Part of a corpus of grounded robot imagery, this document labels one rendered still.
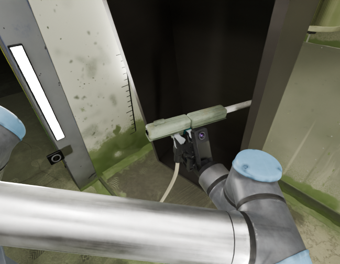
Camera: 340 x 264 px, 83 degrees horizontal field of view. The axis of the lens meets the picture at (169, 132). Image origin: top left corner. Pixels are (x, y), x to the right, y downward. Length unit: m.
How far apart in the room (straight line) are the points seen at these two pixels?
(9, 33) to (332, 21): 1.81
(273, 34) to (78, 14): 1.12
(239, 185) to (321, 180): 1.57
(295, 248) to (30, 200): 0.38
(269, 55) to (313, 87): 1.48
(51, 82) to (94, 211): 1.16
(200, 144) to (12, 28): 1.08
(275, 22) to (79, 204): 0.48
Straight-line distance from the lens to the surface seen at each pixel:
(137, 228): 0.30
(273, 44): 0.51
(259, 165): 0.42
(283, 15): 0.49
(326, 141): 1.94
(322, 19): 1.69
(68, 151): 1.67
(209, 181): 0.55
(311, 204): 2.04
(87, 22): 1.42
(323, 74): 2.01
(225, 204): 0.51
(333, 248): 1.99
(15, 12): 1.31
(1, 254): 1.20
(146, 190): 1.83
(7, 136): 0.51
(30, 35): 1.33
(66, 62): 1.40
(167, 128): 0.63
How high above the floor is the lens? 1.57
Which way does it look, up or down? 40 degrees down
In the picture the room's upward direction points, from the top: straight up
